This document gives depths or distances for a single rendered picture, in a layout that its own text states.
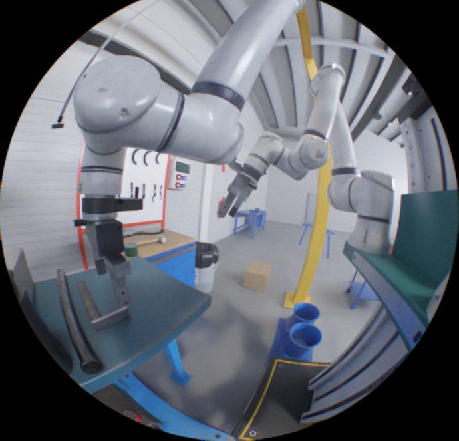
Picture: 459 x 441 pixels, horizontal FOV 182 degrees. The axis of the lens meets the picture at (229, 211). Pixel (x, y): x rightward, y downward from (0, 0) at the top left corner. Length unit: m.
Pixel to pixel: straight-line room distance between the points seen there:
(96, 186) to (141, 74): 0.17
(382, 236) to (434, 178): 0.29
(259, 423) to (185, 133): 1.17
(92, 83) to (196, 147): 0.14
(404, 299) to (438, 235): 0.21
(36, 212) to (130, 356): 1.86
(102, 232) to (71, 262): 1.96
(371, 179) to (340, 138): 0.26
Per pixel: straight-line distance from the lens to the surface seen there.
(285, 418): 1.12
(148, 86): 0.15
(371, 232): 0.55
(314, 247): 1.87
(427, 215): 0.52
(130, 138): 0.17
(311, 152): 0.40
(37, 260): 2.21
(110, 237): 0.25
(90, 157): 0.27
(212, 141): 0.19
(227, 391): 1.41
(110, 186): 0.26
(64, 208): 2.01
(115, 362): 0.36
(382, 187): 0.57
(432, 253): 0.50
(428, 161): 0.66
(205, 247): 2.13
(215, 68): 0.23
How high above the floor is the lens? 1.37
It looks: 6 degrees down
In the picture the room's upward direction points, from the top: 6 degrees clockwise
